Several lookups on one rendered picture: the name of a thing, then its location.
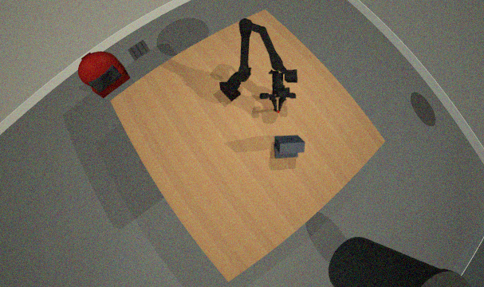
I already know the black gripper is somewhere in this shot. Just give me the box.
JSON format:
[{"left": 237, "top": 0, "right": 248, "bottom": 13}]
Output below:
[{"left": 259, "top": 82, "right": 296, "bottom": 112}]

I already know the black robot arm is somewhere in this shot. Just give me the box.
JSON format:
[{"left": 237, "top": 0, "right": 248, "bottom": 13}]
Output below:
[{"left": 224, "top": 18, "right": 297, "bottom": 97}]

